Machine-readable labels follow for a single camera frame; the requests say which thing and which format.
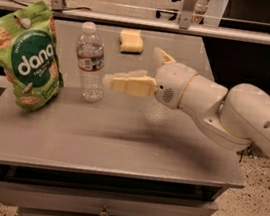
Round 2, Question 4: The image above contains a clear plastic water bottle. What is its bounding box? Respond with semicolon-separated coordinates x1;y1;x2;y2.
75;21;105;103

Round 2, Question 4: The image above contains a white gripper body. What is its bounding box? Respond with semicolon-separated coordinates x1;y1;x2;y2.
154;63;198;110

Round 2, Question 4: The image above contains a green dang snack bag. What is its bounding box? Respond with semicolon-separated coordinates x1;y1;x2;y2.
0;1;64;111

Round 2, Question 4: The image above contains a grey wooden drawer cabinet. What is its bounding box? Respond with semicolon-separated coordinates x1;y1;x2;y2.
0;20;244;203

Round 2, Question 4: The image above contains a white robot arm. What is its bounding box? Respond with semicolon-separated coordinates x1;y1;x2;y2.
102;48;270;157

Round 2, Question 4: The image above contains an upper grey drawer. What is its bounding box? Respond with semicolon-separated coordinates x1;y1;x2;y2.
0;181;218;216

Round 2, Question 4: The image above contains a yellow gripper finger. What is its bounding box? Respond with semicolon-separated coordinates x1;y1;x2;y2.
102;69;157;98
153;47;175;67

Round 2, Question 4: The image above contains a black cable on rail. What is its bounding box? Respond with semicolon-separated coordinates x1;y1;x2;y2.
0;0;93;18

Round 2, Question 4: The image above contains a metal frame rail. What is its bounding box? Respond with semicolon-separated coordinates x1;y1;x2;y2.
0;0;270;50

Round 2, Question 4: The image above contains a yellow sponge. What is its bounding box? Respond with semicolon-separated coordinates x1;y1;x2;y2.
119;29;144;53

